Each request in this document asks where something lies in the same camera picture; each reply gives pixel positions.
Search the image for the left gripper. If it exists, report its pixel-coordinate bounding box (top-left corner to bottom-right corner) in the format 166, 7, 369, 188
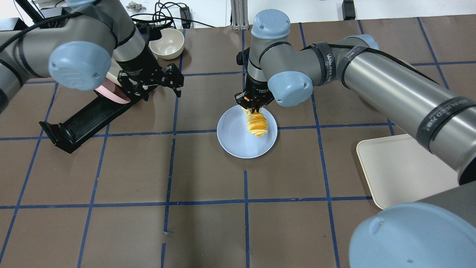
118, 56, 185, 102

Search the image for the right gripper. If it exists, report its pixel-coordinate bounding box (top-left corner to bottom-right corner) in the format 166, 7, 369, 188
234, 76, 275, 114

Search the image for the spiral bread roll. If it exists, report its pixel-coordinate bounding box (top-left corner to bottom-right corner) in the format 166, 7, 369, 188
242, 108, 268, 138

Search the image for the blue plate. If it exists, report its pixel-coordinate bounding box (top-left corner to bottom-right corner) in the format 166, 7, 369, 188
216, 105, 278, 159

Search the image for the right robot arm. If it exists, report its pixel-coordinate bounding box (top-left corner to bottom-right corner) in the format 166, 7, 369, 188
235, 10, 476, 268

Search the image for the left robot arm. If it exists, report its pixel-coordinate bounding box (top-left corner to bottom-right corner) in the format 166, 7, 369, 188
1, 0, 184, 111

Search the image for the pink plate in rack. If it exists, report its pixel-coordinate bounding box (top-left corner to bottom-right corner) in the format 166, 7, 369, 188
95, 72, 131, 105

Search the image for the cream bowl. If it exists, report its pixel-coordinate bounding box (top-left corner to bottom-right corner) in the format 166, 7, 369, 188
148, 28, 185, 60

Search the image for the black dish rack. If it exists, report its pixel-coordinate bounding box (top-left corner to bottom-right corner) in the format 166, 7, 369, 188
39, 96, 141, 154

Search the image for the black power adapter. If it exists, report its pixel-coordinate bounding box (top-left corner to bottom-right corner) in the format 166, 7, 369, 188
341, 0, 356, 20

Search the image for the cream rectangular tray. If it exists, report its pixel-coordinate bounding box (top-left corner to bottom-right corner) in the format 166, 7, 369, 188
356, 134, 459, 209

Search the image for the small metal bracket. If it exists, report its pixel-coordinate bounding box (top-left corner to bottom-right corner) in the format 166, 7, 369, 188
126, 1, 147, 13

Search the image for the aluminium frame post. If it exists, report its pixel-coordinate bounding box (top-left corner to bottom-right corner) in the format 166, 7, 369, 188
231, 0, 249, 30

